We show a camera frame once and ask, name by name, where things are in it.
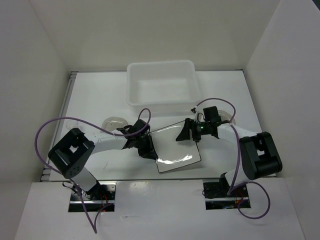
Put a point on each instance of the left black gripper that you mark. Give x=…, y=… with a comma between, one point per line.
x=150, y=152

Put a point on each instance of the left clear glass dish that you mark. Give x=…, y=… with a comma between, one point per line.
x=112, y=123

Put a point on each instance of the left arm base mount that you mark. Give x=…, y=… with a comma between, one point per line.
x=103, y=199

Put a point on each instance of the small clear glass cup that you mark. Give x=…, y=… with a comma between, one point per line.
x=70, y=124

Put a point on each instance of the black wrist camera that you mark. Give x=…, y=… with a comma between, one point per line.
x=139, y=129
x=210, y=115

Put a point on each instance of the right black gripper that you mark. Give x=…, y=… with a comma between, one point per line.
x=185, y=135

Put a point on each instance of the square white black-rimmed plate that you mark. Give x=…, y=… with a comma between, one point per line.
x=173, y=155

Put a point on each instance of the clear glass dish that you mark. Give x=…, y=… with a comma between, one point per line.
x=112, y=123
x=225, y=116

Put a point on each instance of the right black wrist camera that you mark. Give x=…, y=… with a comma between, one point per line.
x=210, y=115

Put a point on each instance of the right clear glass dish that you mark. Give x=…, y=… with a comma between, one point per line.
x=225, y=116

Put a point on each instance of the translucent white plastic bin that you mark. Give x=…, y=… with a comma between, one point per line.
x=169, y=87

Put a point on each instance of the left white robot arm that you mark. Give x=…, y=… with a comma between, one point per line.
x=73, y=151

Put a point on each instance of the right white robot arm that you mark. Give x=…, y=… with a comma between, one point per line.
x=257, y=154

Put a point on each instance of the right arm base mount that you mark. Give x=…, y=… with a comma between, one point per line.
x=216, y=198

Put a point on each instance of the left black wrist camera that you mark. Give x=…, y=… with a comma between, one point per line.
x=139, y=129

